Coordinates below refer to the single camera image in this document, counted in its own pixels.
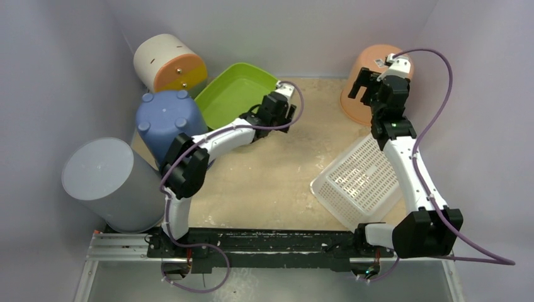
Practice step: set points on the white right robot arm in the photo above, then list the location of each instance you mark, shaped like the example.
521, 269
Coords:
428, 228

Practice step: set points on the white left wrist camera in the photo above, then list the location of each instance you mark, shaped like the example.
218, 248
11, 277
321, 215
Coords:
285, 89

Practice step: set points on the orange capybara bucket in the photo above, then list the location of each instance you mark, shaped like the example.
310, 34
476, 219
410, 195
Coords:
373, 58

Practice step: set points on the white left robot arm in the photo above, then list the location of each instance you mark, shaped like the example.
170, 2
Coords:
185, 165

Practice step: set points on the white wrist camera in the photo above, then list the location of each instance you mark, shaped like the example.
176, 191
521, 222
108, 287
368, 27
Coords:
285, 89
397, 65

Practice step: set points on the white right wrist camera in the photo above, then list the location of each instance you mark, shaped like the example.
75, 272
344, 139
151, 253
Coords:
397, 65

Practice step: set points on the grey plastic bucket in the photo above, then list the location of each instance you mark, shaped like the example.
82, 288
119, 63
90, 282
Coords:
116, 183

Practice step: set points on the green plastic basin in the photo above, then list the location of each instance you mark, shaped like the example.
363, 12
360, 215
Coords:
232, 93

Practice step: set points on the blue plastic bucket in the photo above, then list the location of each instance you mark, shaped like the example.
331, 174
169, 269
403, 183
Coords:
163, 115

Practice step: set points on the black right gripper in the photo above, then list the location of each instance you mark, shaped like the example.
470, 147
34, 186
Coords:
372, 84

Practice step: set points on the white cylindrical drawer cabinet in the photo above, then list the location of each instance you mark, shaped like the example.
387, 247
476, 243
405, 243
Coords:
164, 63

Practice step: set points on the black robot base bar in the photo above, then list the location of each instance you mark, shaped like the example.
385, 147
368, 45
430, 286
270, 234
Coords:
205, 249

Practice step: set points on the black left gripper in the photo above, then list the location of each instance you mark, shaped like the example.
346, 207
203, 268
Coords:
287, 115

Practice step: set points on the green plastic basket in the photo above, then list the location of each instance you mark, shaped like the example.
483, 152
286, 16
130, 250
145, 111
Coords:
359, 185

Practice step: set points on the aluminium frame rail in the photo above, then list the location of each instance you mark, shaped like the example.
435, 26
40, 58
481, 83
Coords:
111, 274

